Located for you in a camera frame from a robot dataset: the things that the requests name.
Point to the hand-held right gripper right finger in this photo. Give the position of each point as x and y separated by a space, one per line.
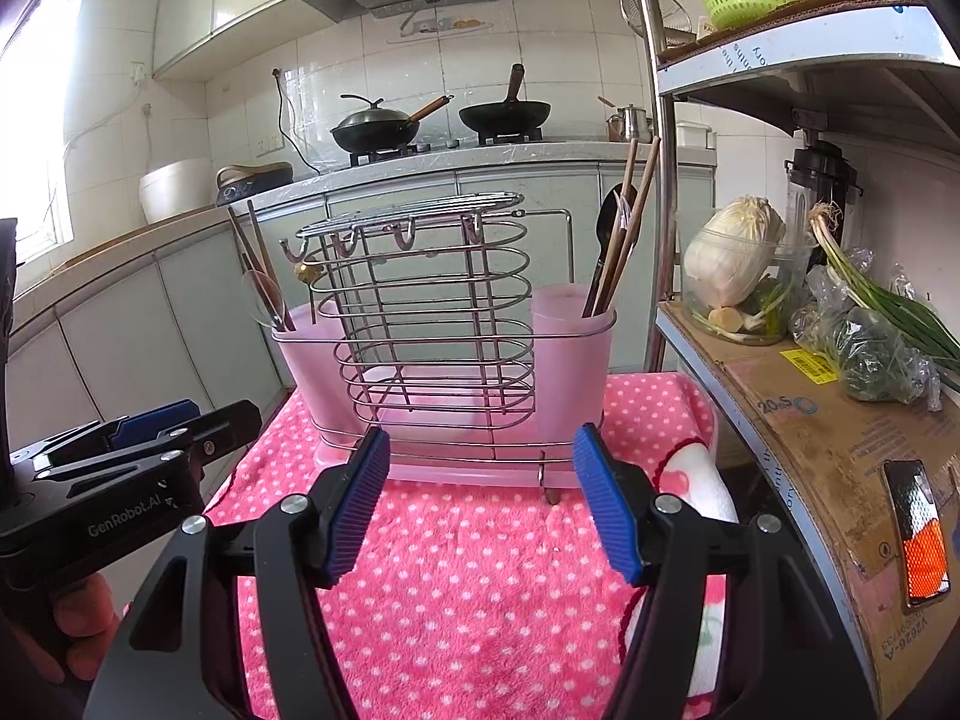
607 510

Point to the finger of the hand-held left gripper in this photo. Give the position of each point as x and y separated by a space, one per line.
225 427
154 420

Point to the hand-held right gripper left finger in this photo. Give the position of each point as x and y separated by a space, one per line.
360 502

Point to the wooden chopstick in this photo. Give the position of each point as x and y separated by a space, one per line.
264 240
241 236
650 165
631 161

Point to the metal spoon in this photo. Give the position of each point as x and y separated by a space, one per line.
616 217

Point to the person's left hand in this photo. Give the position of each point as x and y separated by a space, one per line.
86 615

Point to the pale green base cabinets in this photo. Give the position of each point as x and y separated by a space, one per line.
112 330

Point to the pink polka dot towel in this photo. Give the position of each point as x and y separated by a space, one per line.
465 562

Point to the small gold utensil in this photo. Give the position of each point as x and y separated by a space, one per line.
304 270

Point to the wooden cutting board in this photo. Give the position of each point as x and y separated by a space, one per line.
150 229

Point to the cardboard sheet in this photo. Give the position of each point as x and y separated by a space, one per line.
810 450

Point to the ginger pieces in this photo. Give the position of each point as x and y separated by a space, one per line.
724 317

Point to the white rice cooker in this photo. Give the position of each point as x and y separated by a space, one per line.
176 191

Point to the black induction cooker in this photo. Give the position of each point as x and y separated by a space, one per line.
255 184

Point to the yellow tag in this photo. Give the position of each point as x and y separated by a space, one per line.
808 366

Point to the napa cabbage in clear bowl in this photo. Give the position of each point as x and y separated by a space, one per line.
787 270

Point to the smartphone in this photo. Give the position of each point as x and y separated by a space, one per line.
919 532

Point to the window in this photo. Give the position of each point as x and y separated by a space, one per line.
37 127

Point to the metal shelf rack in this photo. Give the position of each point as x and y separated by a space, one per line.
664 187

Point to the black wok with lid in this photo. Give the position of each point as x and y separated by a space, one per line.
375 127

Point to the green onions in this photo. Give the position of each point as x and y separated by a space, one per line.
885 307

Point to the gas stove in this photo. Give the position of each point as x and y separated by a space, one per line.
442 146

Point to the white container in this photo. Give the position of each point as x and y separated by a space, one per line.
694 136

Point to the small metal kettle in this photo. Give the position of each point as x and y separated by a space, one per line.
630 124

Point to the black blender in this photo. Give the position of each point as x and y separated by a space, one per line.
821 172

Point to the black frying pan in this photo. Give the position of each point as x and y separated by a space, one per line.
502 116

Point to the brown shelf mat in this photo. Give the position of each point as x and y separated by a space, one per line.
750 34

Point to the white wall socket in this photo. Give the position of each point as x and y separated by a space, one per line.
266 143
139 72

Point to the pale green wall cabinets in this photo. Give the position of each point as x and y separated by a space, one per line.
225 0

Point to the clear wall shelf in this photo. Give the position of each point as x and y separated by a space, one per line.
442 24

